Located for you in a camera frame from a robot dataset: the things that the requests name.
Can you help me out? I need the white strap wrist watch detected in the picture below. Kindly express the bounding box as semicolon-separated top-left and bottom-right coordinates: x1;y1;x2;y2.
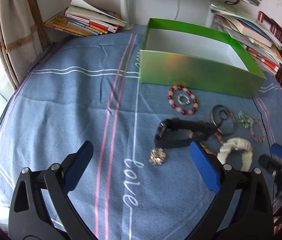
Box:
217;137;253;172

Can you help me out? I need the pink crystal bead bracelet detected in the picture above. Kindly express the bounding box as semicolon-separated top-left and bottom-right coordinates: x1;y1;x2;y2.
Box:
249;119;267;144

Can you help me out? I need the green jade bead bracelet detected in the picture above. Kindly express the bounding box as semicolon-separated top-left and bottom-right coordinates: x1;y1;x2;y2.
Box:
237;110;255;130

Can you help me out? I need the black wrist watch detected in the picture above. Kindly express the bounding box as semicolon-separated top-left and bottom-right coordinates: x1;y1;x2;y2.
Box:
154;118;219;149

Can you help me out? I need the silver metal bangle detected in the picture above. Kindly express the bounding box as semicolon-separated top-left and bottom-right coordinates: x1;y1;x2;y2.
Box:
209;105;237;136

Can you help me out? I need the brown wooden bead bracelet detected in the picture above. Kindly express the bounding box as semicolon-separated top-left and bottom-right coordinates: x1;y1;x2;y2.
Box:
188;129;226;157

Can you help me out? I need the silver rhinestone brooch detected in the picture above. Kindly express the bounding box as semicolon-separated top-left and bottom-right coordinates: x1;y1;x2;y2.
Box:
149;148;167;166

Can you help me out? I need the red white bead bracelet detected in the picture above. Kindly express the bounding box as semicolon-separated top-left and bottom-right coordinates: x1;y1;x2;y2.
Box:
167;85;199;116

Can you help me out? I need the blue striped bed sheet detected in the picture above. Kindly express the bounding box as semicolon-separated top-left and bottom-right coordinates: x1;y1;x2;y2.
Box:
0;33;282;239

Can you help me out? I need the right stack of books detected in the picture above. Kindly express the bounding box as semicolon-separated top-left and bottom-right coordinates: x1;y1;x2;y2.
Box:
208;0;282;76

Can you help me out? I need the stack of books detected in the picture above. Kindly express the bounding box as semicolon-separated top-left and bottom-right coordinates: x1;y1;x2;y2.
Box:
208;0;282;76
45;0;127;37

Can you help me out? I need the green cardboard box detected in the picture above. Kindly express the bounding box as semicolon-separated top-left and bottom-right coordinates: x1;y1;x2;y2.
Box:
140;18;266;98

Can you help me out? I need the beige curtain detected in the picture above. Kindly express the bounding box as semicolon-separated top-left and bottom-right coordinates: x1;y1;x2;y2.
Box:
0;0;43;89

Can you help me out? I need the left stack of books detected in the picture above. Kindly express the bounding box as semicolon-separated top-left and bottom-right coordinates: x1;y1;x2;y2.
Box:
45;0;127;37

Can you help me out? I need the small silver bead ring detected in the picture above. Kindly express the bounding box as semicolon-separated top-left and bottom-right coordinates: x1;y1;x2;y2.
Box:
177;93;191;106

